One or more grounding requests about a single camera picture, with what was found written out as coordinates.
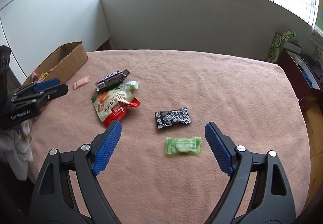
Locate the black white candy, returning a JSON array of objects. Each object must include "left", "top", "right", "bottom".
[{"left": 155, "top": 107, "right": 191, "bottom": 129}]

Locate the open cardboard box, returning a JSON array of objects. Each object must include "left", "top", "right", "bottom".
[{"left": 23, "top": 42, "right": 88, "bottom": 86}]

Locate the pale green candy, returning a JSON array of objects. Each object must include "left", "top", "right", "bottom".
[{"left": 120, "top": 80, "right": 139, "bottom": 90}]

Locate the dark wooden side cabinet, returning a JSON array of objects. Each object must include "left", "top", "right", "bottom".
[{"left": 276, "top": 50, "right": 322, "bottom": 110}]

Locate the white gloved left hand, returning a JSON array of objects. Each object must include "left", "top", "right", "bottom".
[{"left": 1, "top": 120, "right": 33, "bottom": 181}]

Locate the white lace cloth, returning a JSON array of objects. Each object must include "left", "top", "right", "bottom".
[{"left": 309, "top": 25, "right": 323, "bottom": 47}]

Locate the pink table cloth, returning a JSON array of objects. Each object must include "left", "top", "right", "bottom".
[{"left": 28, "top": 50, "right": 310, "bottom": 223}]

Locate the pink candy sachet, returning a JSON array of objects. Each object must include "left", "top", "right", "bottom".
[{"left": 73, "top": 76, "right": 90, "bottom": 90}]

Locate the white cabinet panel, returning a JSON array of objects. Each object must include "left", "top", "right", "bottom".
[{"left": 1, "top": 0, "right": 111, "bottom": 83}]

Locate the green tissue box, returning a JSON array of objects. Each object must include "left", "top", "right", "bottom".
[{"left": 266, "top": 29, "right": 302, "bottom": 63}]

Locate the dark snickers bar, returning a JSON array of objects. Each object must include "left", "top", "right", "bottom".
[{"left": 95, "top": 69, "right": 130, "bottom": 91}]

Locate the red green snack pouch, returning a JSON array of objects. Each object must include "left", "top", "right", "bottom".
[{"left": 91, "top": 87, "right": 141, "bottom": 127}]

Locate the yellow snack packet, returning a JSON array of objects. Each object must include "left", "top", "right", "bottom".
[{"left": 38, "top": 70, "right": 52, "bottom": 82}]

